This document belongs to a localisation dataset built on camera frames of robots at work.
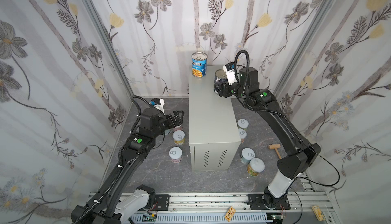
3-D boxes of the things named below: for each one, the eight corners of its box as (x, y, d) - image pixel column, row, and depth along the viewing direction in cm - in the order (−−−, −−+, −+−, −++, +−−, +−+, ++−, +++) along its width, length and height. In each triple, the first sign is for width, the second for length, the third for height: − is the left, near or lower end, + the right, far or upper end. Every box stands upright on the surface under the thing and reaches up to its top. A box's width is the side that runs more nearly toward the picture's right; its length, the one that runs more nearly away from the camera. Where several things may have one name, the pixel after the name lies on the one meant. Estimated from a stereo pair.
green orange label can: (247, 176, 85) (252, 171, 78) (245, 163, 89) (249, 158, 83) (261, 176, 85) (266, 171, 78) (257, 163, 89) (262, 158, 83)
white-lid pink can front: (169, 163, 89) (167, 159, 84) (170, 150, 94) (169, 146, 89) (181, 163, 89) (181, 159, 84) (182, 150, 94) (182, 146, 89)
